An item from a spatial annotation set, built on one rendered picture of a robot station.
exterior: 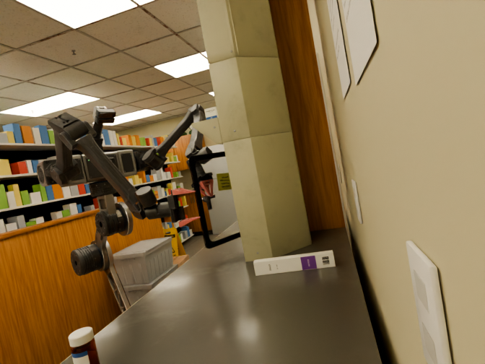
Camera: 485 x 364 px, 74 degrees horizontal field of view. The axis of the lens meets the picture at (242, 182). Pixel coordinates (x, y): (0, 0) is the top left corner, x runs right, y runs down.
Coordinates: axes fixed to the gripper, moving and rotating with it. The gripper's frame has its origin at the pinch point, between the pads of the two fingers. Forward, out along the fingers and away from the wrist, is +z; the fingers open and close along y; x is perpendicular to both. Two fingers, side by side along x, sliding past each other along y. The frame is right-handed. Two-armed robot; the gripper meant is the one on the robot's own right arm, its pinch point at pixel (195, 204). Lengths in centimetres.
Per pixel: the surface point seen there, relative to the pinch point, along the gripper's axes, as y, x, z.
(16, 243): -15, 76, -183
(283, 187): -0.4, 16.9, 31.0
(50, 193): 20, 166, -234
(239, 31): 60, 12, 26
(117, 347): -26, -46, -6
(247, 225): -12.1, 9.1, 15.4
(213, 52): 55, 9, 15
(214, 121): 29.4, 8.9, 10.4
